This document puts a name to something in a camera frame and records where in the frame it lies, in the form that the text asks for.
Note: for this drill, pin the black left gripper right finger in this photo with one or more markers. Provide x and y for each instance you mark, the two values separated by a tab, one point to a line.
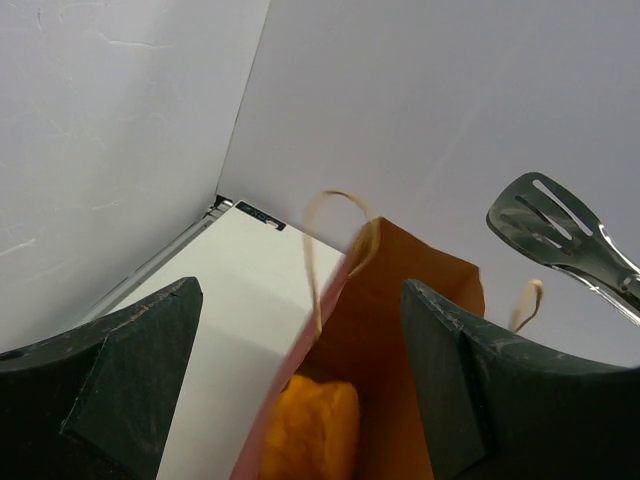
495	405

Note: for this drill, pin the aluminium table frame rail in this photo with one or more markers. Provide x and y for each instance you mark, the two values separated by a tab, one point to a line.
135	279

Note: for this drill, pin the large orange bread loaf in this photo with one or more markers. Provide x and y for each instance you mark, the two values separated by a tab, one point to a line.
313	432

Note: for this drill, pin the left blue corner label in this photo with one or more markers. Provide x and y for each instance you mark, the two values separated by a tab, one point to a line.
260	215

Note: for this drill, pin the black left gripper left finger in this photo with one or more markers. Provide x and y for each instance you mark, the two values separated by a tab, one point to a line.
97	401

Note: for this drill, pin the red paper bag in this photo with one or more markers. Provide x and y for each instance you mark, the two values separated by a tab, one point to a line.
355	335

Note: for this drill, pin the metal kitchen tongs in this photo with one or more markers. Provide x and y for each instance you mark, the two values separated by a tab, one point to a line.
545	222

